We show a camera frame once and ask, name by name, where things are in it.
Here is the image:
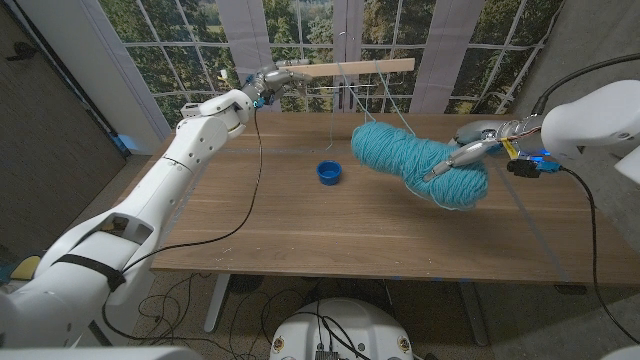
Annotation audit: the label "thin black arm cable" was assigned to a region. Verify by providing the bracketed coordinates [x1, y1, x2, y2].
[99, 105, 264, 346]
[559, 165, 640, 346]

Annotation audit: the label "small blue bowl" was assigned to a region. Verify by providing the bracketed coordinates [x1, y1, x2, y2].
[315, 159, 344, 187]

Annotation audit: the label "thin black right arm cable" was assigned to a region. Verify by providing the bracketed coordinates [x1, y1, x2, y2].
[559, 165, 640, 346]

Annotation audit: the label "wooden strip with metal clips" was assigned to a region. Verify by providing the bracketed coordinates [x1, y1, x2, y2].
[279, 32, 416, 101]

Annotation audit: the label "grey table leg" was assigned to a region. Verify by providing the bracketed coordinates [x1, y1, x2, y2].
[459, 282, 489, 346]

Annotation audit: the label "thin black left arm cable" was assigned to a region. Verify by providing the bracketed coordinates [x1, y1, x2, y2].
[99, 105, 264, 346]

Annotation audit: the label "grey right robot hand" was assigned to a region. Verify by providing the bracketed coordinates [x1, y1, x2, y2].
[422, 115, 546, 184]

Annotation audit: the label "white table leg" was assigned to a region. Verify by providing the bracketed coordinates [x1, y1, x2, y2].
[203, 273, 231, 334]

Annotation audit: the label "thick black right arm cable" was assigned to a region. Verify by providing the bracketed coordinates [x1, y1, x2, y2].
[530, 52, 640, 115]

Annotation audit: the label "teal yarn skein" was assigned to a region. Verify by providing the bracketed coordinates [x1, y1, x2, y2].
[324, 62, 490, 211]

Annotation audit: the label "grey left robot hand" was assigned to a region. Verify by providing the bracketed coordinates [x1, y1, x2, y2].
[242, 58, 314, 109]

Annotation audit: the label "printed window backdrop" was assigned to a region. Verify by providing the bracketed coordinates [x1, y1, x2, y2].
[97, 0, 566, 126]

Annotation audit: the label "yellow and black pad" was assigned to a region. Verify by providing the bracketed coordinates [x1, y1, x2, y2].
[9, 254, 44, 281]

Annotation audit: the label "tangled black floor cables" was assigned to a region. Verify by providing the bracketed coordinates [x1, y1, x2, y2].
[134, 272, 321, 360]

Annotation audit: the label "small blue object by wall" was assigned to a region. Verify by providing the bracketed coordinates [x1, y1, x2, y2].
[112, 133, 139, 154]

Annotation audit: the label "black cable on torso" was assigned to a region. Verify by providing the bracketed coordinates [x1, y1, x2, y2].
[309, 310, 371, 360]

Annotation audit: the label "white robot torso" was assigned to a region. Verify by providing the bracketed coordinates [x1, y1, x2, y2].
[268, 297, 415, 360]

